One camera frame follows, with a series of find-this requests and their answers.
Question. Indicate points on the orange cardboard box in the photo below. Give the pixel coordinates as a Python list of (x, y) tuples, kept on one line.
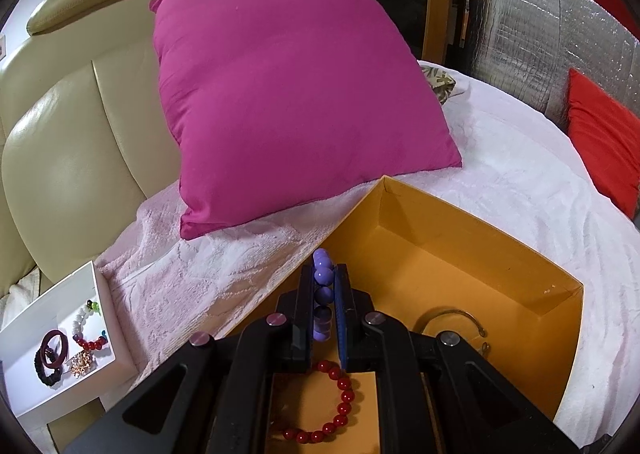
[(450, 254)]

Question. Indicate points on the beige leather sofa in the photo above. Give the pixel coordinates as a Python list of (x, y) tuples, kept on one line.
[(85, 134)]

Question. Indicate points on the gold ornament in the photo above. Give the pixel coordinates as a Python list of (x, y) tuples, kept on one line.
[(81, 364)]

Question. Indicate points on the silver bangle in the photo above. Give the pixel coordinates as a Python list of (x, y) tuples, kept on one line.
[(452, 310)]

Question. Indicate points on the white cardboard box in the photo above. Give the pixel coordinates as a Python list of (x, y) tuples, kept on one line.
[(30, 334)]

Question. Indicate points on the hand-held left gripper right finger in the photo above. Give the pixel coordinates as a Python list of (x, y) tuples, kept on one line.
[(343, 316)]

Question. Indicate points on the red pillow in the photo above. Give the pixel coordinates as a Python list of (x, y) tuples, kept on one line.
[(607, 134)]

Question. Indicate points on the silver foil insulation panel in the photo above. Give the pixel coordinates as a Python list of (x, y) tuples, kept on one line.
[(530, 29)]

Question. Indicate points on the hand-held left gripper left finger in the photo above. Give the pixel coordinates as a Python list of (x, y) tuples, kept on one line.
[(305, 316)]

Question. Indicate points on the leaf patterned cushion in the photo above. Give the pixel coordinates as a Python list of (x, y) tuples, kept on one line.
[(441, 84)]

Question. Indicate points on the magenta pillow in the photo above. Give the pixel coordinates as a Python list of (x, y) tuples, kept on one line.
[(290, 99)]

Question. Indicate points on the dark red bangle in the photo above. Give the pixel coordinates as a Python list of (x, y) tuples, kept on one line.
[(45, 341)]

